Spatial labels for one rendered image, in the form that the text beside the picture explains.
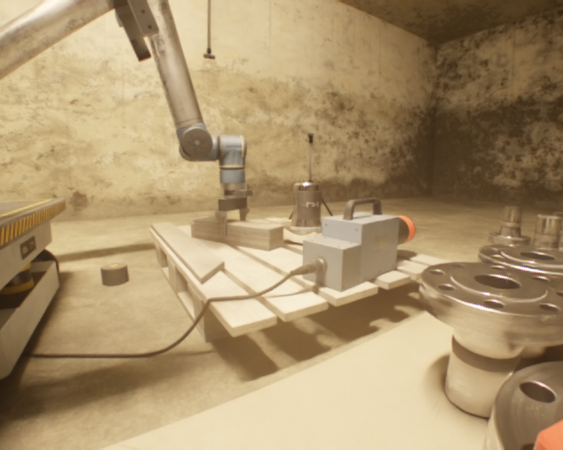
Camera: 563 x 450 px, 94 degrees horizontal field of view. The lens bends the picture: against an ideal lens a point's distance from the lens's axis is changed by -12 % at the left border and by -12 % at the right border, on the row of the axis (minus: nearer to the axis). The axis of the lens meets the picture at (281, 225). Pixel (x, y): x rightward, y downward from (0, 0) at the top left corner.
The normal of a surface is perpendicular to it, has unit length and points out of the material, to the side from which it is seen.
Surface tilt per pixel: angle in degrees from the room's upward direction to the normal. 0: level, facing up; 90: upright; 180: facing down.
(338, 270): 90
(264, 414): 0
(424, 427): 0
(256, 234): 90
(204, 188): 90
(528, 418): 0
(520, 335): 90
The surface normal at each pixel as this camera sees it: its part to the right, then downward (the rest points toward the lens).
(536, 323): -0.25, 0.17
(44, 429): 0.00, -0.98
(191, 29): 0.52, 0.14
